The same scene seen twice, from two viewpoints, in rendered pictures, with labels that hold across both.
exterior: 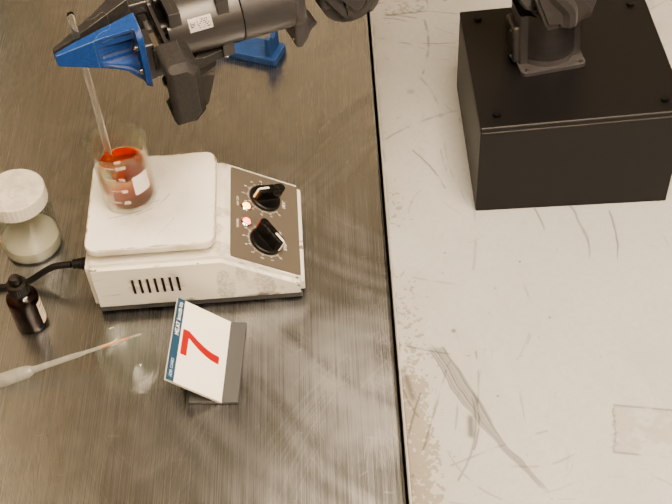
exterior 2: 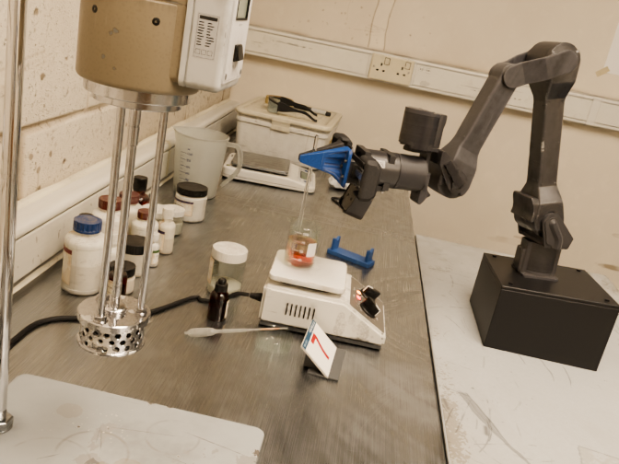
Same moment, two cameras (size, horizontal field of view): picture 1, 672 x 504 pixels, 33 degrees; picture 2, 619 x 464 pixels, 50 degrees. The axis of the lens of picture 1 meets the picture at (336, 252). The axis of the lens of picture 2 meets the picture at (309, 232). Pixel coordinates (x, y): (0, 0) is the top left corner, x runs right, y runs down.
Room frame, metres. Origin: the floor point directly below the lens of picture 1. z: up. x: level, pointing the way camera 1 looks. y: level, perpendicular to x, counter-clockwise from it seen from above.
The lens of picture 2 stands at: (-0.24, 0.16, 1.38)
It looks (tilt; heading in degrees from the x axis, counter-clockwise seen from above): 19 degrees down; 1
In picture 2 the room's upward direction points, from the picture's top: 12 degrees clockwise
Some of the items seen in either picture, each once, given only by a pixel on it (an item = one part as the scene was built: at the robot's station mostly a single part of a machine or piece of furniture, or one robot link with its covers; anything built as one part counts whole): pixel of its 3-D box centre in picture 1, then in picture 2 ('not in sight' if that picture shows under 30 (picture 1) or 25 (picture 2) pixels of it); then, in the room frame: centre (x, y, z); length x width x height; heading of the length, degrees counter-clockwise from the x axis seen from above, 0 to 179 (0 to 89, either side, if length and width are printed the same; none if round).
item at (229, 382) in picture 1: (206, 350); (324, 349); (0.61, 0.12, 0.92); 0.09 x 0.06 x 0.04; 175
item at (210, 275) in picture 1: (186, 231); (320, 297); (0.74, 0.14, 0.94); 0.22 x 0.13 x 0.08; 90
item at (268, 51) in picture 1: (240, 38); (351, 250); (1.06, 0.09, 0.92); 0.10 x 0.03 x 0.04; 65
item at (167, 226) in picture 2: not in sight; (166, 229); (0.89, 0.45, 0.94); 0.03 x 0.03 x 0.09
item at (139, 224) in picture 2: not in sight; (144, 233); (0.86, 0.47, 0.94); 0.05 x 0.05 x 0.09
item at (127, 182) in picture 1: (120, 168); (300, 242); (0.75, 0.19, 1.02); 0.06 x 0.05 x 0.08; 72
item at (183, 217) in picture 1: (152, 202); (309, 270); (0.74, 0.17, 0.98); 0.12 x 0.12 x 0.01; 0
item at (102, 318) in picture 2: not in sight; (123, 220); (0.32, 0.34, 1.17); 0.07 x 0.07 x 0.25
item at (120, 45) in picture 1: (101, 60); (323, 164); (0.74, 0.18, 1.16); 0.07 x 0.04 x 0.06; 109
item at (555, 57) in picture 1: (543, 28); (536, 257); (0.89, -0.22, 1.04); 0.07 x 0.07 x 0.06; 6
